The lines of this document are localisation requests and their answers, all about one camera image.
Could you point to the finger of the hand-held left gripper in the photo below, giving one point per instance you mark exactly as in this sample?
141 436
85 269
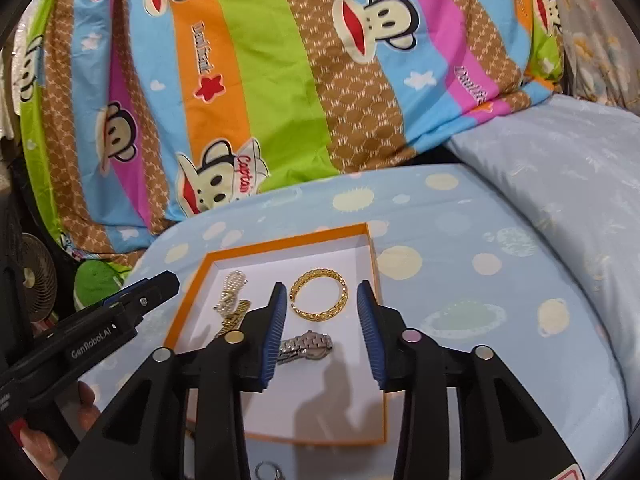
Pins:
145 292

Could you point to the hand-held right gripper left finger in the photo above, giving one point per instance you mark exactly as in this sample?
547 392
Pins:
274 330

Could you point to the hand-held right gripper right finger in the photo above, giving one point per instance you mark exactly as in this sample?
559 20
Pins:
371 330

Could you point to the silver wristwatch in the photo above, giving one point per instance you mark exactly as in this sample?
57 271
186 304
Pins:
305 347

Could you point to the gold watch band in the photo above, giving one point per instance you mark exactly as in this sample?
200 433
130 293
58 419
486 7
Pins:
232 317

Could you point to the orange-rimmed white box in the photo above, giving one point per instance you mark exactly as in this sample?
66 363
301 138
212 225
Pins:
310 400

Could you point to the person's left hand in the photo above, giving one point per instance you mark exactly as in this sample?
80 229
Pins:
55 435

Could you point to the green plush toy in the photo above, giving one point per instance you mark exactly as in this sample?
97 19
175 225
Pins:
95 280

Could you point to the black electric fan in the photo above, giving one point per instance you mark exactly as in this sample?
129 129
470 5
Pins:
37 280

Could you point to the light blue spotted bedsheet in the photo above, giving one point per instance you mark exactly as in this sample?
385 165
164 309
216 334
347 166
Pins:
500 310

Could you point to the pale blue patterned pillow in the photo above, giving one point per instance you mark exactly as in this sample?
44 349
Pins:
565 200

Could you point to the colourful striped cartoon blanket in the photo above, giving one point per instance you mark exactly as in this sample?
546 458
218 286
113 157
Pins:
280 75

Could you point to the grey floral cloth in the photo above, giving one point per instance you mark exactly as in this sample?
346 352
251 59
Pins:
595 35

